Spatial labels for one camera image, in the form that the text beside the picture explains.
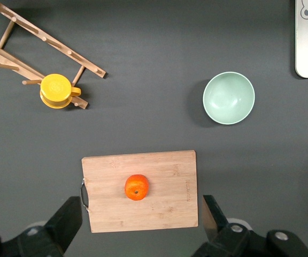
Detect wooden cutting board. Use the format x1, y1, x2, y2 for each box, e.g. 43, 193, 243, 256
80, 149, 199, 233

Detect orange fruit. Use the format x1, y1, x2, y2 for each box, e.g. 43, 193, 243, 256
124, 174, 150, 201

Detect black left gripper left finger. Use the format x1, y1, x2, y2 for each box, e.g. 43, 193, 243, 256
0, 196, 83, 257

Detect wooden peg drying rack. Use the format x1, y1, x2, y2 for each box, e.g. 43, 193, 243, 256
0, 0, 107, 109

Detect light green bowl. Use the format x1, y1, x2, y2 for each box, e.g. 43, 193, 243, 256
202, 71, 256, 125

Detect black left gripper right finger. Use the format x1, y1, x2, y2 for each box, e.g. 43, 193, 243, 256
192, 194, 308, 257

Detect yellow cup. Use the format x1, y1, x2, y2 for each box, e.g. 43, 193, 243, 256
39, 73, 82, 110

